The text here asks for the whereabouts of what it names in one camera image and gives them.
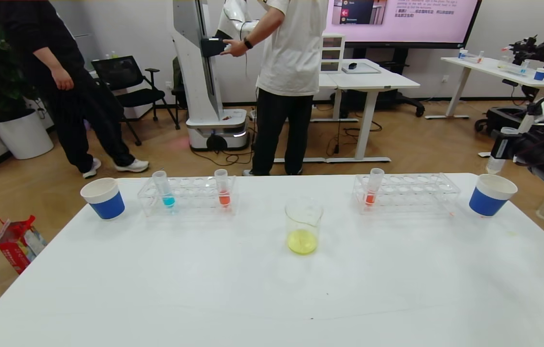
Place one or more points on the person in black clothes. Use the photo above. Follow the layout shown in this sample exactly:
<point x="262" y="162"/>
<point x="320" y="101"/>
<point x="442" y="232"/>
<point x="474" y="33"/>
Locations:
<point x="35" y="38"/>

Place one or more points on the large wall display screen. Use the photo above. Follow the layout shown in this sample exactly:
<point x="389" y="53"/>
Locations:
<point x="426" y="29"/>

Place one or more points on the small blue paper cup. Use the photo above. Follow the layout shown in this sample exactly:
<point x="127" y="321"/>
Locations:
<point x="540" y="74"/>

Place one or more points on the blue white paper cup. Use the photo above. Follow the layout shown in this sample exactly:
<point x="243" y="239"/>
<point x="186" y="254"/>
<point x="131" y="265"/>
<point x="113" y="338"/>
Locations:
<point x="488" y="202"/>
<point x="106" y="205"/>

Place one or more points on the white plant pot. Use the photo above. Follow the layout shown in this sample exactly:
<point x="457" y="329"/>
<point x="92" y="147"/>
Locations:
<point x="23" y="136"/>

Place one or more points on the white mobile robot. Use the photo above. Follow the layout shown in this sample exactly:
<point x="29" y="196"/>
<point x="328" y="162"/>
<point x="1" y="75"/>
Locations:
<point x="195" y="72"/>

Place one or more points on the yellow pigment test tube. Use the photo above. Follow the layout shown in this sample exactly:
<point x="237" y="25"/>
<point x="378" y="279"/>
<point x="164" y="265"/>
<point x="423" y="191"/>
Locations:
<point x="495" y="165"/>

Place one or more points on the black office chair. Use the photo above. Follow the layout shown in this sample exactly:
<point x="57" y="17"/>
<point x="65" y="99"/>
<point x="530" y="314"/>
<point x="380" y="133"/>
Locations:
<point x="122" y="72"/>

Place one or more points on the red gift bag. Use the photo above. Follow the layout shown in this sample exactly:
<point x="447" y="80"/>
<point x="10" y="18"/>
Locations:
<point x="16" y="246"/>

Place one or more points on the clear plastic test tube rack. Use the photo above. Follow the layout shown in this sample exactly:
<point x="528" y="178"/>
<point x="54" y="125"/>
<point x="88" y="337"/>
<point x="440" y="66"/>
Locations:
<point x="402" y="194"/>
<point x="194" y="197"/>

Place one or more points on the clear glass beaker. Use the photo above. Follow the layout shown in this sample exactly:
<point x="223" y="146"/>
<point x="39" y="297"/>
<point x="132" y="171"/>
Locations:
<point x="303" y="241"/>

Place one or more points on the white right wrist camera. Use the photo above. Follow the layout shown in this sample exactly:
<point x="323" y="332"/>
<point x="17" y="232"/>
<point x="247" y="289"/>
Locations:
<point x="527" y="123"/>

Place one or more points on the black display stand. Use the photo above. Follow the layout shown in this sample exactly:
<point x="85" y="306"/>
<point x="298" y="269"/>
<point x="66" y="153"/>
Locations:
<point x="395" y="98"/>

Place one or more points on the person in white shirt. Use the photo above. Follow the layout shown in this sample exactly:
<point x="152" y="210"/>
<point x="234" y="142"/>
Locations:
<point x="291" y="53"/>

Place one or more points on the blue pigment test tube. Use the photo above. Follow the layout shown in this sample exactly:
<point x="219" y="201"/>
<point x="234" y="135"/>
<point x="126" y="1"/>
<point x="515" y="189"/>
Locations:
<point x="168" y="200"/>

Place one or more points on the red pigment test tube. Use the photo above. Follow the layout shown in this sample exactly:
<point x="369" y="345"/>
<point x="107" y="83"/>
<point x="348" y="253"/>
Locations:
<point x="370" y="196"/>
<point x="224" y="197"/>

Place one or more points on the grey flat tray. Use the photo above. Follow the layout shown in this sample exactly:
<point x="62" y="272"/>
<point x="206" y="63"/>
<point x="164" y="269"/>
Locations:
<point x="366" y="70"/>

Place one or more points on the black mobile robot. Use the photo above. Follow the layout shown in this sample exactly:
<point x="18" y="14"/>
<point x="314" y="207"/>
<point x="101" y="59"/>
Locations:
<point x="498" y="118"/>

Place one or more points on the long white desk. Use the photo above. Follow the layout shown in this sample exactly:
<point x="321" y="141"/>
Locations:
<point x="486" y="67"/>

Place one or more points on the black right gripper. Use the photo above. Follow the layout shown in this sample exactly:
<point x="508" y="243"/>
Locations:
<point x="504" y="147"/>

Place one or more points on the white drawer organizer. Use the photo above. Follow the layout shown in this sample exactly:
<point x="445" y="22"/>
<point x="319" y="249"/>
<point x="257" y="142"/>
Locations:
<point x="334" y="53"/>

